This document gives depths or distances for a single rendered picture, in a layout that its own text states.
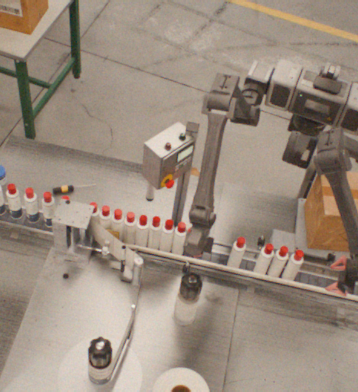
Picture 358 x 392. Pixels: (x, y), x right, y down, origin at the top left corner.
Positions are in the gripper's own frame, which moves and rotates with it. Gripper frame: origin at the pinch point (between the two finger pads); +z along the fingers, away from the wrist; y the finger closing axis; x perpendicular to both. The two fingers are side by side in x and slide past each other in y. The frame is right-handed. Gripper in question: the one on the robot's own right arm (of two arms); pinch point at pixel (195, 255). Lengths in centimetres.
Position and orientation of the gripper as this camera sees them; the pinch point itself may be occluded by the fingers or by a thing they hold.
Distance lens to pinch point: 229.2
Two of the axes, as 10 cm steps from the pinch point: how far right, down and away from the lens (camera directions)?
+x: 2.2, -7.5, 6.2
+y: 9.7, 2.4, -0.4
